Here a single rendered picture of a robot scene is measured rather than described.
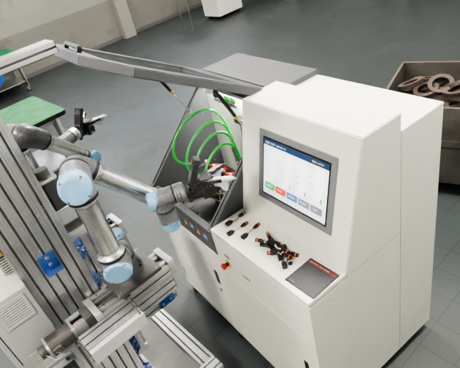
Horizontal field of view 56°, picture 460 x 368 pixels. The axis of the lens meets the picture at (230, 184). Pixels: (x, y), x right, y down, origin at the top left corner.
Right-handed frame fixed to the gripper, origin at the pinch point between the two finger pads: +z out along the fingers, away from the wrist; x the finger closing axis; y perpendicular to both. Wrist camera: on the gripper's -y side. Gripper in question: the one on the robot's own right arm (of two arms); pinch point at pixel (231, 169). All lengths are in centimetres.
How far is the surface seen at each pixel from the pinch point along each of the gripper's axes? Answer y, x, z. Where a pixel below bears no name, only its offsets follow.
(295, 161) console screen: 8.9, -5.2, 28.2
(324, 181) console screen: 13.8, 10.3, 33.4
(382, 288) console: 79, 11, 52
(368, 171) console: 9, 23, 46
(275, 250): 45.1, -0.5, 9.4
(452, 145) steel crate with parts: 85, -99, 179
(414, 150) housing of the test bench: 13, 12, 73
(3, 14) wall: -102, -858, -236
